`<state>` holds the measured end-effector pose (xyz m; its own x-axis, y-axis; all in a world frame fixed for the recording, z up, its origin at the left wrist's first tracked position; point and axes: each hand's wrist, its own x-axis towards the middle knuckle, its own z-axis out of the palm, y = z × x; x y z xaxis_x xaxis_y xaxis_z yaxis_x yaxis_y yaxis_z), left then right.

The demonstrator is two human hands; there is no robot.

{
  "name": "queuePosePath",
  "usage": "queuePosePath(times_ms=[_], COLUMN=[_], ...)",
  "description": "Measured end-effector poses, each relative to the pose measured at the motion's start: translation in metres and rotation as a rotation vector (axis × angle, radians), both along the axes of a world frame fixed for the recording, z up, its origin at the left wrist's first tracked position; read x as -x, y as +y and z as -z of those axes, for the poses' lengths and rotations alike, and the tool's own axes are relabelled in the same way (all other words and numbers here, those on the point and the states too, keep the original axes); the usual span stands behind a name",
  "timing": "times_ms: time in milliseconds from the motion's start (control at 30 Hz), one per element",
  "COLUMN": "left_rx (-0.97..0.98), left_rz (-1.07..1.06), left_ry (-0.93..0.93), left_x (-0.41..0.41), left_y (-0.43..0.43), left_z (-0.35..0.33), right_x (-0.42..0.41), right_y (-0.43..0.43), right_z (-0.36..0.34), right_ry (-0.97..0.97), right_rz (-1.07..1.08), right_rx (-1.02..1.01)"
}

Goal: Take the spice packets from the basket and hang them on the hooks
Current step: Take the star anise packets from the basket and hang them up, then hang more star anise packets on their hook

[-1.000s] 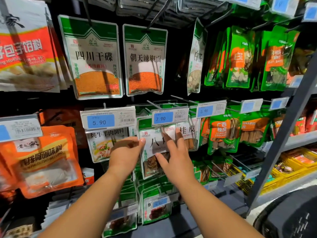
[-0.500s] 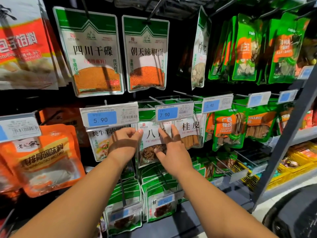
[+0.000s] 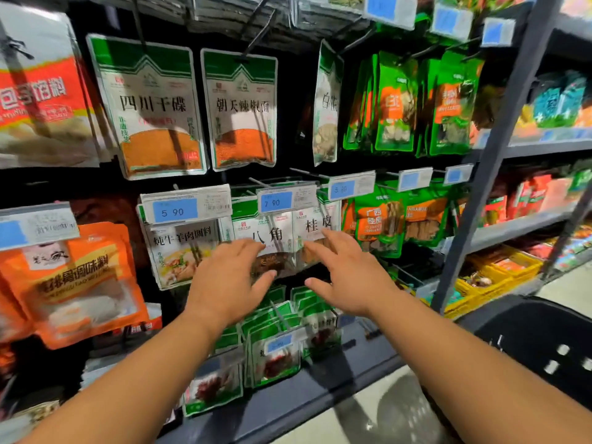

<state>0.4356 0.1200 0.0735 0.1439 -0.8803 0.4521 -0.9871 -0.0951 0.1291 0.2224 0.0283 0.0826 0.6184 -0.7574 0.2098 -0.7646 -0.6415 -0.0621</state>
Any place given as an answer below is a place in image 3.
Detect person's right hand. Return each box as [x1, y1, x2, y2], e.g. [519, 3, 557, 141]
[302, 228, 400, 319]

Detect person's left hand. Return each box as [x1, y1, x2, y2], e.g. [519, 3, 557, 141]
[185, 237, 279, 335]

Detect green orange Guangxi cinnamon bags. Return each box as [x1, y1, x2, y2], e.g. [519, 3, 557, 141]
[342, 189, 408, 260]
[402, 184, 454, 248]

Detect star anise packets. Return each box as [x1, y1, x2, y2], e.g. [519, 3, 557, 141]
[229, 212, 297, 278]

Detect clear red-spice packets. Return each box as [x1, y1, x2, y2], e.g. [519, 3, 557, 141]
[139, 217, 223, 292]

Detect row of green white packets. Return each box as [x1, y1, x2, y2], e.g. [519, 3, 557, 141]
[242, 284, 343, 389]

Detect clear cinnamon packets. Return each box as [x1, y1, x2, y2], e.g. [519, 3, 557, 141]
[291, 200, 342, 269]

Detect row of clear green-top packets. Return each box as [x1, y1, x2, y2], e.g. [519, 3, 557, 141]
[180, 282, 279, 417]

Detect orange seasoning packet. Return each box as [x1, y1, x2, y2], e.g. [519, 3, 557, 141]
[0, 221, 149, 350]

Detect clear white-slice packets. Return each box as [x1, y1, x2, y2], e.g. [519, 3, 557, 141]
[311, 39, 345, 167]

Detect green white-slice packets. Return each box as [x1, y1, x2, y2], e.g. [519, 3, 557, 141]
[344, 52, 419, 154]

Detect clear chili powder packets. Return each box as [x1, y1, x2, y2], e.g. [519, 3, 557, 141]
[200, 49, 279, 172]

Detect clear orange powder packets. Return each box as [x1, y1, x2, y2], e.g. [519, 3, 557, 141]
[88, 34, 207, 179]

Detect green leaf packets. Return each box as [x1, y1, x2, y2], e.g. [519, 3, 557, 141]
[418, 52, 484, 158]

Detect black shopping basket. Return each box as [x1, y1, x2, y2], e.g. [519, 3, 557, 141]
[453, 295, 592, 413]

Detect white red-label packets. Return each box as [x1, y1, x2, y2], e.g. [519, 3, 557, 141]
[0, 4, 103, 169]

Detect person's left forearm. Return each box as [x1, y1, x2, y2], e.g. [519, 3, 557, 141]
[18, 314, 242, 444]

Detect person's right forearm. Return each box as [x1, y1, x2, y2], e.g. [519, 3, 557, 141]
[361, 291, 592, 444]

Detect row of red orange packets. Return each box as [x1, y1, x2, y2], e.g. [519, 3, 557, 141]
[481, 175, 570, 228]

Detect row of teal yellow packets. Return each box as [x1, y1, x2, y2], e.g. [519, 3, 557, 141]
[518, 71, 592, 135]

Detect yellow display trays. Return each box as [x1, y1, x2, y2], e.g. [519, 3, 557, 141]
[444, 245, 547, 320]

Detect gray metal shelving unit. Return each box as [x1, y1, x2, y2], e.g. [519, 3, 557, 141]
[430, 0, 592, 315]

